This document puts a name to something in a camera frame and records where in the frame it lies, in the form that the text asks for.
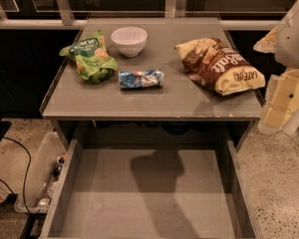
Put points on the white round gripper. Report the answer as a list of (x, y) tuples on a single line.
[(293, 44)]

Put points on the blue silver redbull can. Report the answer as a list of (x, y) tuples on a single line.
[(141, 79)]

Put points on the open grey top drawer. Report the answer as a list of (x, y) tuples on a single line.
[(142, 183)]

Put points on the grey cabinet with top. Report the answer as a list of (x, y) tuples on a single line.
[(71, 98)]

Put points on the brown yellow chip bag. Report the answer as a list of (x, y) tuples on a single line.
[(214, 65)]

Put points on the white ceramic bowl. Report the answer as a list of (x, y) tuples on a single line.
[(130, 41)]

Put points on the green snack bag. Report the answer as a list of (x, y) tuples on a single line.
[(93, 63)]

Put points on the clear plastic storage bin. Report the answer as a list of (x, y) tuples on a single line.
[(41, 181)]

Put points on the metal glass railing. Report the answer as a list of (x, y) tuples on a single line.
[(74, 14)]

